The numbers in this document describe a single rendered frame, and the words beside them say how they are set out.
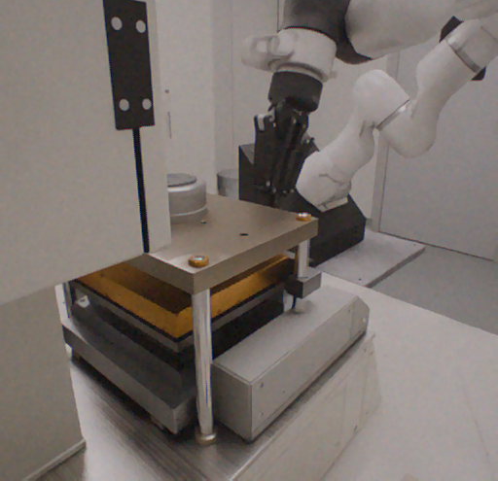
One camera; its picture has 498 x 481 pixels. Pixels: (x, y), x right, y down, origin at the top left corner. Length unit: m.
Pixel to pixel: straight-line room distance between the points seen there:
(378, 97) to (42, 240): 0.96
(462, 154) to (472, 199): 0.35
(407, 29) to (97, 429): 0.57
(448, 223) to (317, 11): 3.10
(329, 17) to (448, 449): 0.63
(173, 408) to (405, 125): 0.87
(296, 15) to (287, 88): 0.10
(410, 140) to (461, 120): 2.39
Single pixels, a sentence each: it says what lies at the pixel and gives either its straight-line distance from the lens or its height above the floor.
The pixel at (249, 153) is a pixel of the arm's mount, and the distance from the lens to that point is 1.19.
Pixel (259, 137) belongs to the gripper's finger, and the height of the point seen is 1.18.
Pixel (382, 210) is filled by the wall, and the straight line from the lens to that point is 3.80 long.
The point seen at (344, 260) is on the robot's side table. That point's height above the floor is 0.75.
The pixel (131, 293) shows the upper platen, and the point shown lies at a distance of 0.40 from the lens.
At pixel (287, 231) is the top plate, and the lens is 0.39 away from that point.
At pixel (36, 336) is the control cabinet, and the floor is 1.06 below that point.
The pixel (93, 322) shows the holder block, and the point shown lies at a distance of 0.51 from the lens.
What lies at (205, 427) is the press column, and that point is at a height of 0.95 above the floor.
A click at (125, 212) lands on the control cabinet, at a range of 0.22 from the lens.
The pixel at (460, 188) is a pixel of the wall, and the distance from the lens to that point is 3.51.
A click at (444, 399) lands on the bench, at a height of 0.75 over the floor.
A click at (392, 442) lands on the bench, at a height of 0.75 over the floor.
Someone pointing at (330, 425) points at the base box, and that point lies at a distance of 0.56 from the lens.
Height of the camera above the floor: 1.24
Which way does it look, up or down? 20 degrees down
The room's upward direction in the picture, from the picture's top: straight up
